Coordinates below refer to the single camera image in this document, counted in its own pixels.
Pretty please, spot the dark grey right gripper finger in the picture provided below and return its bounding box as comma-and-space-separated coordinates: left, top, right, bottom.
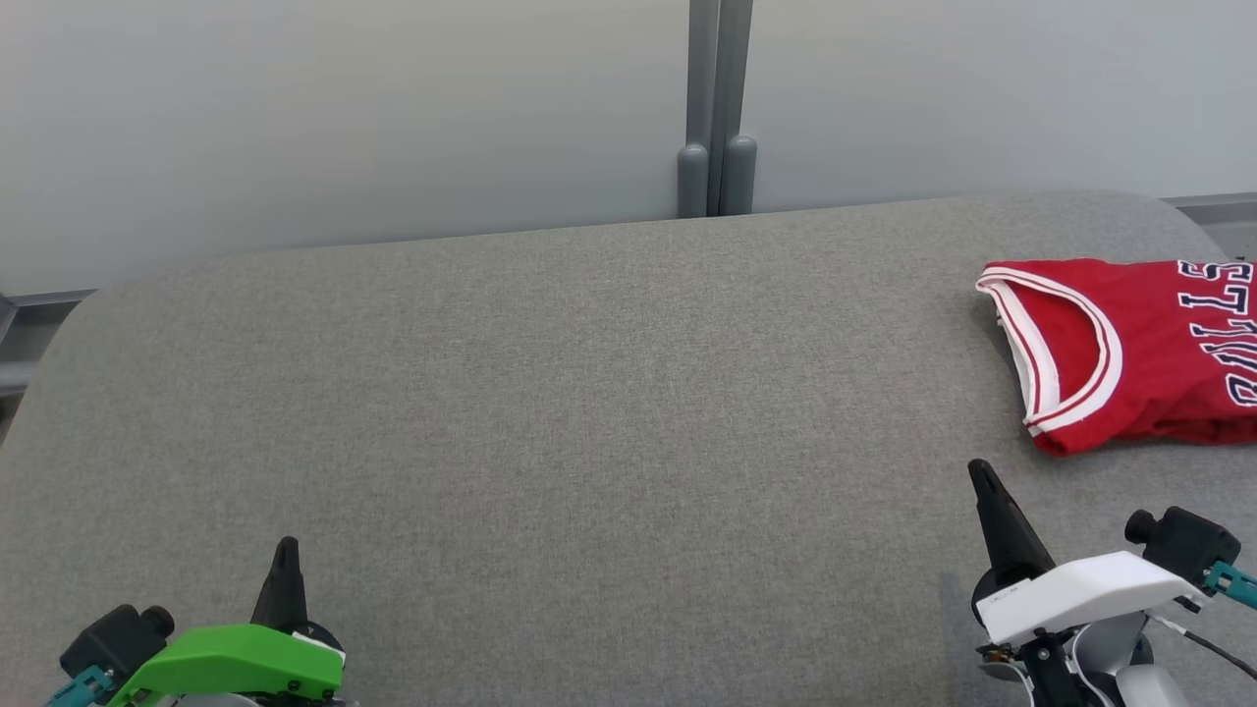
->
966, 458, 1023, 594
978, 458, 1058, 581

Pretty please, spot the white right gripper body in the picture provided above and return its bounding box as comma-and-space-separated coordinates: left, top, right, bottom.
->
970, 551, 1210, 649

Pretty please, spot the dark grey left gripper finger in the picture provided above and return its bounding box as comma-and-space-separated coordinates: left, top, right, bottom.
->
249, 536, 287, 630
284, 536, 312, 630

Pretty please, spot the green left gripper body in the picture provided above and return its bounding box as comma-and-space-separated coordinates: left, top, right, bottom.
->
106, 621, 347, 707

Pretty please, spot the red Bulls basketball jersey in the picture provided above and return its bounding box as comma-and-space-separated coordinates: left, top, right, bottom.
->
974, 257, 1257, 459

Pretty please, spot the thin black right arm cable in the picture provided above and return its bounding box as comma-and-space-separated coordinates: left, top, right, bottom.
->
1147, 611, 1257, 680

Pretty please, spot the left cable with teal connector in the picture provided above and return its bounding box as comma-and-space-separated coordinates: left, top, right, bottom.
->
43, 665, 115, 707

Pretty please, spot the cable with teal connector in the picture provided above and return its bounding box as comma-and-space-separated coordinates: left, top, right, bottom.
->
43, 665, 115, 707
1202, 560, 1257, 610

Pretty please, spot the right cable with teal connector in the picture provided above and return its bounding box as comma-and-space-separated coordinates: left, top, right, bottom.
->
1202, 560, 1257, 610

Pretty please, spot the grey partition base rail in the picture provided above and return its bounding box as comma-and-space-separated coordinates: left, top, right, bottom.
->
1162, 192, 1257, 229
0, 288, 97, 396

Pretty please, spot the grey partition post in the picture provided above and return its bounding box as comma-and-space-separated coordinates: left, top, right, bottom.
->
676, 0, 759, 219

